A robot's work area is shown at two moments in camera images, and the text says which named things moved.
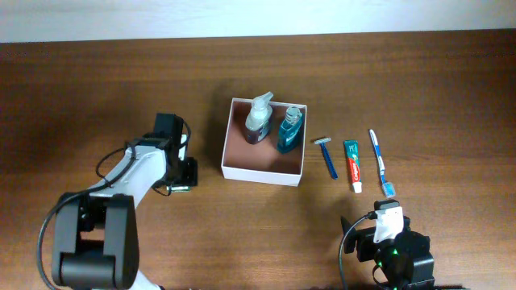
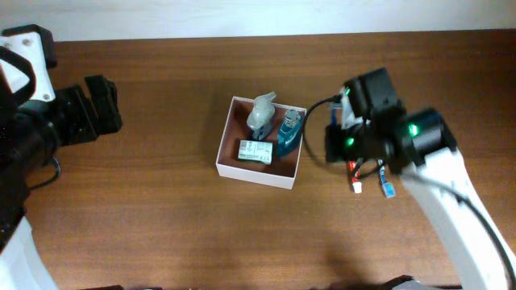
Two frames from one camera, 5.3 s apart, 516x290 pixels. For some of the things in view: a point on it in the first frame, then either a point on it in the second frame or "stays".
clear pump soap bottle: x=258 y=122 stays
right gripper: x=364 y=240 to x=333 y=143
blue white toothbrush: x=389 y=187 stays
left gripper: x=189 y=171 to x=81 y=114
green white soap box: x=179 y=189 to x=256 y=151
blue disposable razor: x=322 y=141 to x=333 y=116
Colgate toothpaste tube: x=351 y=148 stays
